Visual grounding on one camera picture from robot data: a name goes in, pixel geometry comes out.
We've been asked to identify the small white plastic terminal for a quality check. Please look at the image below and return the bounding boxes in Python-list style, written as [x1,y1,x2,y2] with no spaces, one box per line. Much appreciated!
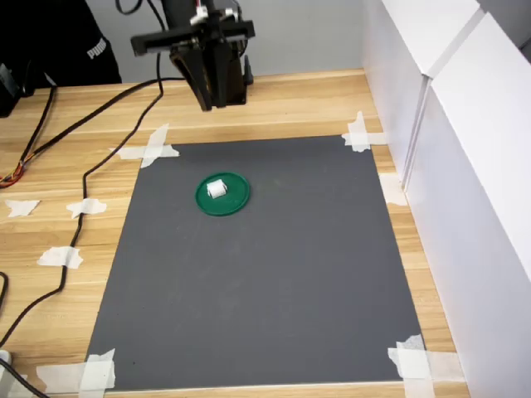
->
[206,178,228,201]

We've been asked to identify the round green lid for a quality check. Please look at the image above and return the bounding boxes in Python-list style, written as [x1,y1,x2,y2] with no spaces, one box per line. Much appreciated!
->
[194,171,252,218]

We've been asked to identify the white tape patch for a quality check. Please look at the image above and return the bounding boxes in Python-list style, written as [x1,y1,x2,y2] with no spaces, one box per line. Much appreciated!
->
[378,172,410,207]
[387,333,466,398]
[4,198,42,219]
[340,110,389,153]
[108,123,181,169]
[35,347,117,393]
[66,197,108,220]
[37,245,84,270]

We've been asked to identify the person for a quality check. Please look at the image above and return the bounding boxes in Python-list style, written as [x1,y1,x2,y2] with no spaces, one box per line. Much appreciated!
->
[0,0,124,90]

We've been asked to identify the white partition panel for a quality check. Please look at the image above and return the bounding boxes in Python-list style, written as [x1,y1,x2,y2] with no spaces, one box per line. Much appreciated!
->
[401,10,531,398]
[359,0,486,186]

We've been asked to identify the dark grey mat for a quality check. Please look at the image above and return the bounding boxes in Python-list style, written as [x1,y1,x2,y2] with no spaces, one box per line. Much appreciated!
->
[85,134,428,393]

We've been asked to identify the small white wrist camera box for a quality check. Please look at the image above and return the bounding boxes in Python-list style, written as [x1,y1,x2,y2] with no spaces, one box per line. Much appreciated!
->
[189,3,238,24]

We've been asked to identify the long thin black cable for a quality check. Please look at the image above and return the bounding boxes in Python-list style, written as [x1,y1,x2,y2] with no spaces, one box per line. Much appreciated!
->
[22,76,188,167]

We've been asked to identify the short thin black cable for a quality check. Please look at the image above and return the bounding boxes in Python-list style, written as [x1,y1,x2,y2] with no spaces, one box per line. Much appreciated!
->
[18,85,57,167]

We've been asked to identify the thick black camera cable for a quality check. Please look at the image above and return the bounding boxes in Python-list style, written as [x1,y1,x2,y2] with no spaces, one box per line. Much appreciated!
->
[0,0,168,348]

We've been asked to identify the coloured wire bundle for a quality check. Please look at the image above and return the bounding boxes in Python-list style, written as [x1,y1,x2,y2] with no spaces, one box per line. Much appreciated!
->
[0,159,30,190]

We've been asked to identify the black cable with white plug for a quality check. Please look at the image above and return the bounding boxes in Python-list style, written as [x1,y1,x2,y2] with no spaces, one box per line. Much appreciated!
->
[0,349,49,398]

